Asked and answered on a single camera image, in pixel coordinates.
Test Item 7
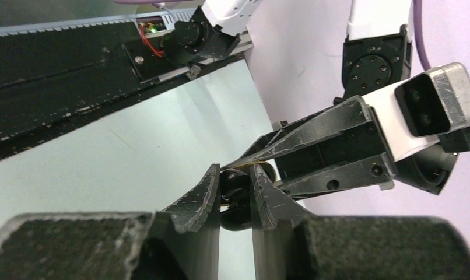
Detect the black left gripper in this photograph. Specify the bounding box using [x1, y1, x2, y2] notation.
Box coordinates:
[223, 96, 398, 200]

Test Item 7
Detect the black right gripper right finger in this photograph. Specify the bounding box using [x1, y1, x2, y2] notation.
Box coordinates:
[250, 164, 470, 279]

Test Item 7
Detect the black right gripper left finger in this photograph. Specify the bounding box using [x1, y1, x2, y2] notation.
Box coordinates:
[0, 164, 220, 279]

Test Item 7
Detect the black glossy earbud charging case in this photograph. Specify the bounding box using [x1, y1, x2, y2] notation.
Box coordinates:
[219, 161, 276, 232]

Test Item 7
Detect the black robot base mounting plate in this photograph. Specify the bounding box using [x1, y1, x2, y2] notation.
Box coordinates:
[0, 17, 255, 166]

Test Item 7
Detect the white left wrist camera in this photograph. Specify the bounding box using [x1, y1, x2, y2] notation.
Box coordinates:
[360, 62, 470, 163]

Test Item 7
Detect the white slotted cable duct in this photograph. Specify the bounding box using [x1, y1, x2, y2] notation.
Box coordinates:
[0, 8, 196, 37]

